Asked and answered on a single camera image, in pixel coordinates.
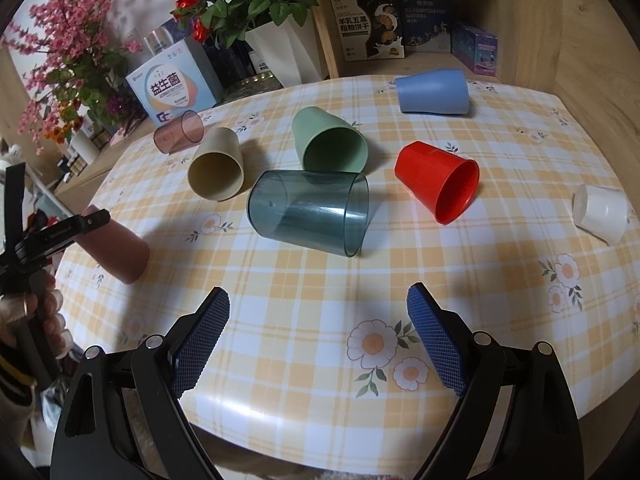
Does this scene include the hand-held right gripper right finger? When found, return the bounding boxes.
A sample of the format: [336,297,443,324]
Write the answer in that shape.
[406,282,586,480]

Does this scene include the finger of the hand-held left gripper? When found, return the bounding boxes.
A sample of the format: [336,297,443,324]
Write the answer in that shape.
[4,162,27,258]
[12,210,112,262]

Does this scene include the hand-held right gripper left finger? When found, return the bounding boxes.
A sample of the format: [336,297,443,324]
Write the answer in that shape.
[50,286,231,480]

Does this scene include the opaque pink cup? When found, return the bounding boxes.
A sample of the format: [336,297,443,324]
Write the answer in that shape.
[75,204,151,285]

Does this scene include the person's left forearm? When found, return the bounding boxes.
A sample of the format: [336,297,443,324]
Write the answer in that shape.
[0,342,40,443]

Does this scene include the transparent pink cup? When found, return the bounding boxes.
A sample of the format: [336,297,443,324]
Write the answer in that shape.
[152,109,205,155]

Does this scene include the beige cup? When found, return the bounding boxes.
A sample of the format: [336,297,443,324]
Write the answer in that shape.
[187,127,246,203]

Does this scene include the transparent dark teal cup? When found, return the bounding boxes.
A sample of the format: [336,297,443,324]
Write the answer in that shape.
[246,169,371,259]

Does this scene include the red cup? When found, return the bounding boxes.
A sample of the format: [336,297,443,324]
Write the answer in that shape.
[393,141,480,225]

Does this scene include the white cup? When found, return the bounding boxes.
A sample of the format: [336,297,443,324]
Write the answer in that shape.
[572,183,629,246]

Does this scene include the green cup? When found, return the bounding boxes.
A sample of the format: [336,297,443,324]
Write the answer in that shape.
[292,106,370,174]

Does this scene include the blue cup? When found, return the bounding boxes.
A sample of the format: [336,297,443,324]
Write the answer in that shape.
[394,68,471,116]

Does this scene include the person's left hand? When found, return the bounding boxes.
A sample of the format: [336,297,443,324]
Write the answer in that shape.
[0,274,71,361]

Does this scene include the yellow plaid floral tablecloth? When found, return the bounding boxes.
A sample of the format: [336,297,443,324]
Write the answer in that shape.
[52,73,640,448]

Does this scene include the pink artificial flower bouquet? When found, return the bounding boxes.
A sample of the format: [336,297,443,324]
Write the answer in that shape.
[0,0,146,153]

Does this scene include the white and blue carton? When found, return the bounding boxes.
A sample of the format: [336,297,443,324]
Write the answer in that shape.
[125,37,224,127]

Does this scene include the glass tray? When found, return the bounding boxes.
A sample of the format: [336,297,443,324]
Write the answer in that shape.
[220,72,287,107]

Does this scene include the dark blue vase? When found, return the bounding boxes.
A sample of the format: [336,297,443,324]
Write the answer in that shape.
[204,35,252,92]

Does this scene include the white faceted vase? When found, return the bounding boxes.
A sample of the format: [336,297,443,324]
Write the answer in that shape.
[244,10,326,88]

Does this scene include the purple box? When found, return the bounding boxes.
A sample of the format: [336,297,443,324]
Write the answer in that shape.
[450,22,500,78]

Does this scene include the dark blue box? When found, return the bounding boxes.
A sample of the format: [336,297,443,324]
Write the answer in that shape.
[399,0,455,54]

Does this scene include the white and black snack box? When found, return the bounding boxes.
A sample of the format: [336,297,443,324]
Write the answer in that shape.
[328,0,406,63]

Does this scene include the wooden shelf unit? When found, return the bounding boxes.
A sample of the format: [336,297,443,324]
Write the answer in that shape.
[296,0,640,171]

